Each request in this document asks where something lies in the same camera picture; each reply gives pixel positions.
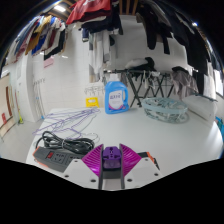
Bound dark grey orange-ended power strip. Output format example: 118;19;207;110
31;146;161;174

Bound white and black clothes heap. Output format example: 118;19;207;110
124;56;156;72

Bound dark hanging clothes row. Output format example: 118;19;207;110
135;0;210;95

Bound grey garment on rack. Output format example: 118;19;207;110
171;66;200;100

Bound white clothes hangers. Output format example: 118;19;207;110
83;82;106;98

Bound wooden boards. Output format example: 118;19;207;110
0;73;17;138

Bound red hanging garment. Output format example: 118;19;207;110
65;0;113;26

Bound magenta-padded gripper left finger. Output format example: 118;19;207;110
62;143;108;191

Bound colourful hanging clothes row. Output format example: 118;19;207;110
5;14;68;65

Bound purple charger block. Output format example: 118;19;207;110
101;145;122;171

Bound blue detergent bottle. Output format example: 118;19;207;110
103;73;131;116

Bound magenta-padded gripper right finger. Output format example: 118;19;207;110
118;143;165;190

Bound black coiled power cable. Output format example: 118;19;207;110
34;130;96;156

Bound yellow plastic item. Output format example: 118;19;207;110
85;96;101;109

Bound pale blue round peg hanger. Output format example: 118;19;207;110
141;96;190;124

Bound black folding drying rack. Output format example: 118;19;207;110
102;67;175;109

